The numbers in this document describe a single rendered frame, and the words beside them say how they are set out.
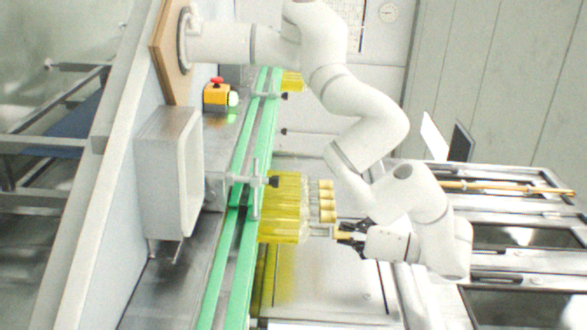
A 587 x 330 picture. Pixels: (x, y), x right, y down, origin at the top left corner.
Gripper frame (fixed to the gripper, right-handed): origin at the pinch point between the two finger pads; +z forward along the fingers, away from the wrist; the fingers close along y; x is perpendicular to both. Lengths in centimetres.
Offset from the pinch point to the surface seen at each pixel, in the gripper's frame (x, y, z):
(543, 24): -263, 19, -91
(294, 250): -4.1, -12.6, 13.9
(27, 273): 28, -15, 78
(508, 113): -277, -53, -87
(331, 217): -3.5, 1.3, 4.7
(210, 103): -26, 18, 49
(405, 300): 5.0, -12.6, -17.6
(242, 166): 0.1, 13.5, 28.2
